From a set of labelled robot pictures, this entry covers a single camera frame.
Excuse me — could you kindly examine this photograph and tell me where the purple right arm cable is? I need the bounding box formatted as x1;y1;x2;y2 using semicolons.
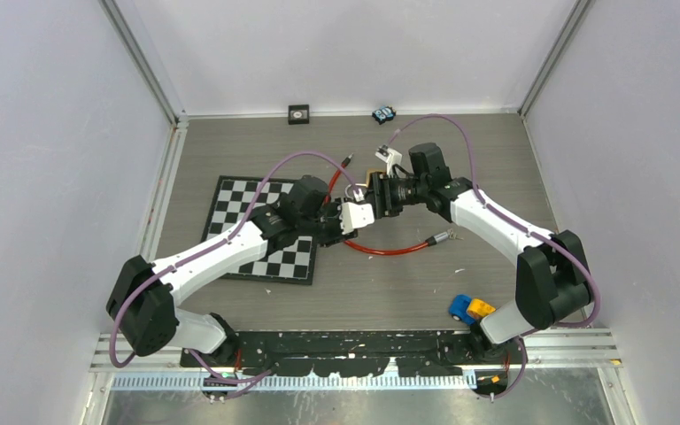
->
384;113;602;401

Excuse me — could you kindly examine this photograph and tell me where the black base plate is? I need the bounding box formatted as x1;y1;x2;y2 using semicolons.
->
180;330;522;377

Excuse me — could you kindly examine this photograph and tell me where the brass padlock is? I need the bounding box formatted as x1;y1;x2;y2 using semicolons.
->
344;169;386;200

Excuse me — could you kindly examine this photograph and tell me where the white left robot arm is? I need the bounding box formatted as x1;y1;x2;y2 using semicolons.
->
106;176;375;367

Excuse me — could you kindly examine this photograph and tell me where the blue yellow toy car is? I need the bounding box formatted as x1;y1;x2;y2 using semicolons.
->
448;294;496;326

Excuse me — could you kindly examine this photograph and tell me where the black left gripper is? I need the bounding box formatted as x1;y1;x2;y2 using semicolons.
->
297;197;358;248

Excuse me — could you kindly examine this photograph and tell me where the small black square box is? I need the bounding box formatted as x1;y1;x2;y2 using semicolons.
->
287;104;310;125

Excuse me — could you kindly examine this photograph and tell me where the silver key bunch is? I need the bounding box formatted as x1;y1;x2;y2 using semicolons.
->
447;228;464;241

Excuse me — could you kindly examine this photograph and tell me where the blue owl eraser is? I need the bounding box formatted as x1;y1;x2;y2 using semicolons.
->
371;105;397;125

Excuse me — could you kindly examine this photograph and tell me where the black white chessboard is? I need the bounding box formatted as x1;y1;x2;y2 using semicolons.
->
201;174;325;287

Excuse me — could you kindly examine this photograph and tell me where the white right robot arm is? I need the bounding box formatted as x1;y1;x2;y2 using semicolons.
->
366;143;596;364

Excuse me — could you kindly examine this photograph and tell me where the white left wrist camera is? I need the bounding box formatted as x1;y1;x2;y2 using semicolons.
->
340;202;375;235

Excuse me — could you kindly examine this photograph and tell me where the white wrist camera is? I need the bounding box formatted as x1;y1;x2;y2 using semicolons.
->
340;202;375;235
375;144;402;175

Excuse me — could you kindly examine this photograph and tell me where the red cable lock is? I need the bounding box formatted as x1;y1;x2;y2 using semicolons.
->
323;153;452;257

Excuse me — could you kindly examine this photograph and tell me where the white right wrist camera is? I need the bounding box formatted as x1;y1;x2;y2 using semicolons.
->
375;144;402;175

